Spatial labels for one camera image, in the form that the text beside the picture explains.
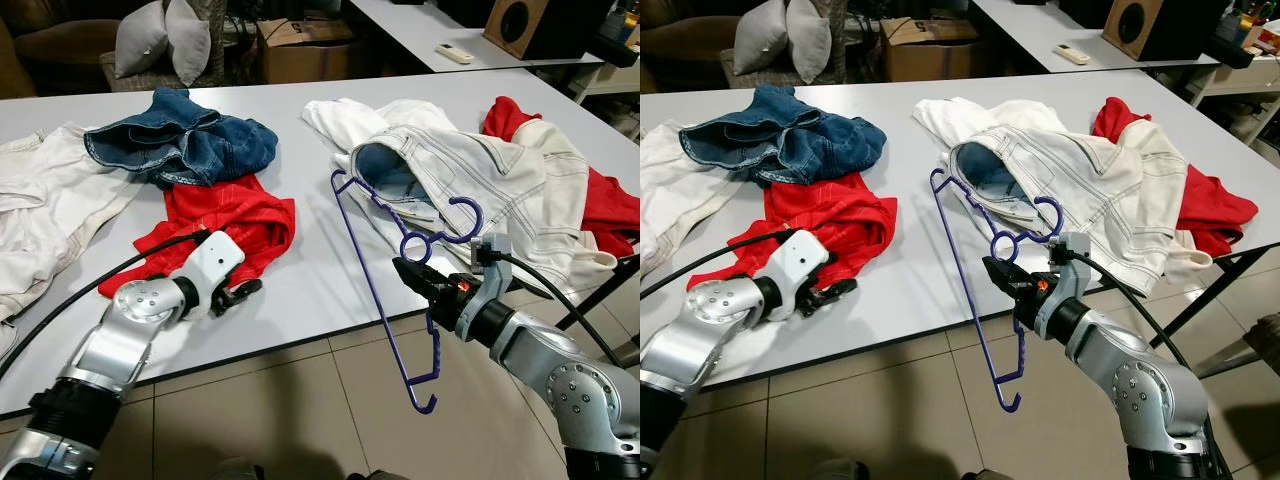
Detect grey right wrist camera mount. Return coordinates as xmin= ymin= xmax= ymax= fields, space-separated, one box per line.
xmin=1035 ymin=233 xmax=1096 ymax=341
xmin=455 ymin=235 xmax=513 ymax=341

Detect red cloth garment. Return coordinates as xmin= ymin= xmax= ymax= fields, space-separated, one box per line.
xmin=1090 ymin=95 xmax=1259 ymax=259
xmin=480 ymin=95 xmax=641 ymax=259

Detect purple plastic clothes hanger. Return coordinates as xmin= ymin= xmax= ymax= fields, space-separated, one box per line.
xmin=330 ymin=168 xmax=483 ymax=414
xmin=928 ymin=168 xmax=1064 ymax=411

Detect red knit shirt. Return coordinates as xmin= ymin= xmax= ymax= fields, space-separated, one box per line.
xmin=98 ymin=172 xmax=298 ymax=299
xmin=685 ymin=172 xmax=899 ymax=296

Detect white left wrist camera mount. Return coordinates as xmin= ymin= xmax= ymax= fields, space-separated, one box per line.
xmin=765 ymin=230 xmax=831 ymax=321
xmin=180 ymin=232 xmax=246 ymax=319

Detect black table leg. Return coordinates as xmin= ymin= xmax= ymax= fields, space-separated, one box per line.
xmin=555 ymin=255 xmax=641 ymax=331
xmin=1160 ymin=245 xmax=1280 ymax=351

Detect open brown cardboard box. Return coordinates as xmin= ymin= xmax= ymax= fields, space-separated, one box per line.
xmin=258 ymin=18 xmax=366 ymax=86
xmin=880 ymin=18 xmax=986 ymax=83

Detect cream trousers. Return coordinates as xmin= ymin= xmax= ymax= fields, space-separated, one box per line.
xmin=500 ymin=118 xmax=621 ymax=296
xmin=1105 ymin=118 xmax=1216 ymax=296

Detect dark woven chair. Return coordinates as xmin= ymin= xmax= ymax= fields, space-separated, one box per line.
xmin=720 ymin=40 xmax=846 ymax=91
xmin=98 ymin=40 xmax=226 ymax=93

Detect white jeans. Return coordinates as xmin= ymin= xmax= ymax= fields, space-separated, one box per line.
xmin=640 ymin=120 xmax=746 ymax=281
xmin=0 ymin=125 xmax=151 ymax=321

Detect light denim jacket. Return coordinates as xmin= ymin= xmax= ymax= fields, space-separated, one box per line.
xmin=350 ymin=125 xmax=546 ymax=261
xmin=948 ymin=125 xmax=1151 ymax=261

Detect dark blue jeans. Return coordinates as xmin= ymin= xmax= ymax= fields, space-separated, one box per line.
xmin=678 ymin=85 xmax=888 ymax=188
xmin=83 ymin=88 xmax=279 ymax=188

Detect wooden speaker box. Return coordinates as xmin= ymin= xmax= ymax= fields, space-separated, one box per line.
xmin=1102 ymin=0 xmax=1231 ymax=61
xmin=483 ymin=0 xmax=616 ymax=61

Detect grey pillow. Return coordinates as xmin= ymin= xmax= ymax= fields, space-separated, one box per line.
xmin=165 ymin=0 xmax=213 ymax=86
xmin=785 ymin=0 xmax=831 ymax=84
xmin=113 ymin=0 xmax=171 ymax=79
xmin=733 ymin=0 xmax=791 ymax=76

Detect brown sofa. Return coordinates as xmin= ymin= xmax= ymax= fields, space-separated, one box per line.
xmin=0 ymin=15 xmax=121 ymax=99
xmin=640 ymin=15 xmax=741 ymax=96

